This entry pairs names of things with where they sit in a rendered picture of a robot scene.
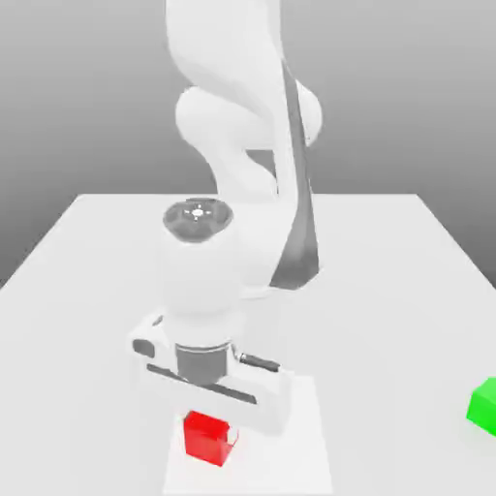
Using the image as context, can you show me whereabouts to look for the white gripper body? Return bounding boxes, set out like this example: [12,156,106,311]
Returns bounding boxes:
[141,356,295,436]

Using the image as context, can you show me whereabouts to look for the small green cube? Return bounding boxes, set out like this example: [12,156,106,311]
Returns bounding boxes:
[465,376,496,438]

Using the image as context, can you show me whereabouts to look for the small red cube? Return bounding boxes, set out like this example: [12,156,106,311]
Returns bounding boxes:
[182,410,237,468]

